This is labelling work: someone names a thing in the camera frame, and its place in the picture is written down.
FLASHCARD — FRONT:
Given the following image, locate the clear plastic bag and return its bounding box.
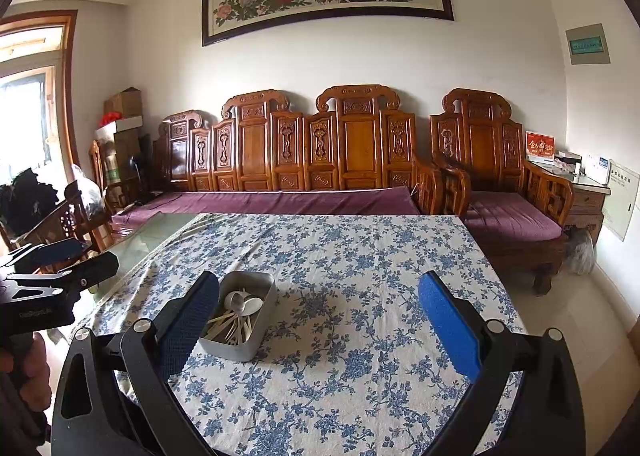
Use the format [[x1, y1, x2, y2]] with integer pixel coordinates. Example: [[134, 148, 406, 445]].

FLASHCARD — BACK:
[[70, 163, 103, 209]]

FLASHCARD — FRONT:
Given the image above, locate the wooden side table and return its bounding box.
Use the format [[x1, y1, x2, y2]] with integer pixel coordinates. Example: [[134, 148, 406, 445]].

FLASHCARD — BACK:
[[562, 173, 612, 237]]

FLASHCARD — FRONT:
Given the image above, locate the white flat box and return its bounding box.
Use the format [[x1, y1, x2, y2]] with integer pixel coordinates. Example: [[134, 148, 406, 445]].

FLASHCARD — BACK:
[[95, 115, 143, 143]]

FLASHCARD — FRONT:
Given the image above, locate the white wall cabinet door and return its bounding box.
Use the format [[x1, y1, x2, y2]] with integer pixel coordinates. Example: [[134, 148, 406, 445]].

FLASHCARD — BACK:
[[602, 171, 640, 241]]

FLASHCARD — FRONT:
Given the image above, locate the dark wooden chair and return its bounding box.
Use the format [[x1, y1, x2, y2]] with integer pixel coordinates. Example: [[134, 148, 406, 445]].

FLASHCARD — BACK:
[[0, 186, 117, 277]]

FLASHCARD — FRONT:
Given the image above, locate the grey wall panel box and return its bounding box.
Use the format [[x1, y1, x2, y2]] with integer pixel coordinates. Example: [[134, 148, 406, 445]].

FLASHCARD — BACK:
[[565, 23, 612, 65]]

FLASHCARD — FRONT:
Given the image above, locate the black cloth pile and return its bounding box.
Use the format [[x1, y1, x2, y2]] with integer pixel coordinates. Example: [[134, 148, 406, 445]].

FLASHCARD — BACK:
[[0, 168, 58, 237]]

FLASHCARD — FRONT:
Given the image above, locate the carved wooden sofa bench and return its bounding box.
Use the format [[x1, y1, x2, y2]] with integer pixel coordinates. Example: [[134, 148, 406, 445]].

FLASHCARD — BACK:
[[107, 84, 473, 241]]

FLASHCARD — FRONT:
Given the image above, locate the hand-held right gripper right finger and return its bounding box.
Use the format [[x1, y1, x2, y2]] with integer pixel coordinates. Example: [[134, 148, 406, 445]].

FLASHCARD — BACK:
[[417, 272, 587, 456]]

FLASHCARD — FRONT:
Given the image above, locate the tall-backed wooden chair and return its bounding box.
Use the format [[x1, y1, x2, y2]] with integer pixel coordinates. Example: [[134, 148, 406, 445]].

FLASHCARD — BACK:
[[89, 140, 126, 214]]

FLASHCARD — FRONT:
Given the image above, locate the grey plastic floor bag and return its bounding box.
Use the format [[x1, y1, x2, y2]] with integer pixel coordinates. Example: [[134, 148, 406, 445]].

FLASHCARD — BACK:
[[564, 228, 597, 275]]

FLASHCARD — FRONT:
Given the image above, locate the person's left hand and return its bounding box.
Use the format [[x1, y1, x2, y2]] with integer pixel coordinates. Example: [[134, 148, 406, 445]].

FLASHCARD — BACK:
[[0, 332, 52, 427]]

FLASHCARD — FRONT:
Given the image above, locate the white plastic spoon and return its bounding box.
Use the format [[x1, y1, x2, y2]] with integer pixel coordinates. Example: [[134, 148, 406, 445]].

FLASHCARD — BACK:
[[215, 291, 247, 331]]

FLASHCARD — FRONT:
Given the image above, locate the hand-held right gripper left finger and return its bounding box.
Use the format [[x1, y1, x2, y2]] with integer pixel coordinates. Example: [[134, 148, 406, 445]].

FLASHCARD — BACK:
[[51, 270, 221, 456]]

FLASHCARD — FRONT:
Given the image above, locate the brown cardboard box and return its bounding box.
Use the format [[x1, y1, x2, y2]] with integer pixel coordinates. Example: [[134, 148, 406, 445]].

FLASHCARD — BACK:
[[103, 87, 143, 119]]

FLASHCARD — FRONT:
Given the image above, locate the wooden door frame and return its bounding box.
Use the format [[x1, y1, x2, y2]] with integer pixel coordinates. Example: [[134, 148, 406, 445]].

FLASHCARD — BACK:
[[0, 10, 81, 177]]

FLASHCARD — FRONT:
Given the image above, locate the grey metal container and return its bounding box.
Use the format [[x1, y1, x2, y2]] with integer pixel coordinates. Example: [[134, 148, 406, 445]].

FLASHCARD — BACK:
[[197, 271, 277, 363]]

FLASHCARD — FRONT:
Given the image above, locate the cream plastic utensil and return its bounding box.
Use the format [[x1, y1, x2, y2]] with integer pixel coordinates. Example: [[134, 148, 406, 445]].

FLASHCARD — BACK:
[[206, 313, 236, 337]]

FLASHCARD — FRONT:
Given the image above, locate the red desk calendar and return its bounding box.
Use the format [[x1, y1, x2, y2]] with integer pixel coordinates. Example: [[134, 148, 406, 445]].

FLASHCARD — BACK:
[[525, 131, 555, 161]]

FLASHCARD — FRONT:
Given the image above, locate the purple armchair cushion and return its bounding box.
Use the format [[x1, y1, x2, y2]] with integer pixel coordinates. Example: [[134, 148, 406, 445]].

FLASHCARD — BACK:
[[464, 191, 563, 243]]

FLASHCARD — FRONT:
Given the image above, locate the carved wooden armchair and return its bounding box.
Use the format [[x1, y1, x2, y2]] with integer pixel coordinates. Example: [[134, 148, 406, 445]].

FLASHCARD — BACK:
[[429, 88, 576, 295]]

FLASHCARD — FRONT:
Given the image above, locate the white blue desk device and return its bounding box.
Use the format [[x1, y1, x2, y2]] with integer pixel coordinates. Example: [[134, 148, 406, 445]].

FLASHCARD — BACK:
[[582, 153, 612, 185]]

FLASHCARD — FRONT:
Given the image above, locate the blue floral tablecloth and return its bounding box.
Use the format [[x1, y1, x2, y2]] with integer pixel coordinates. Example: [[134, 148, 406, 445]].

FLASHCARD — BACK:
[[67, 212, 531, 456]]

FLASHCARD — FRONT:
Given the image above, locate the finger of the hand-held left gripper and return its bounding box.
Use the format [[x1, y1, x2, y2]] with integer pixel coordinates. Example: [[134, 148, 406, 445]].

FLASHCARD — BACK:
[[0, 252, 120, 297], [0, 237, 93, 271]]

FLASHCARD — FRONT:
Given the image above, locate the dark wooden cabinet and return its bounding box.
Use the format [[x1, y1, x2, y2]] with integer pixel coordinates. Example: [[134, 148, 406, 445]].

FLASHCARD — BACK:
[[112, 128, 151, 187]]

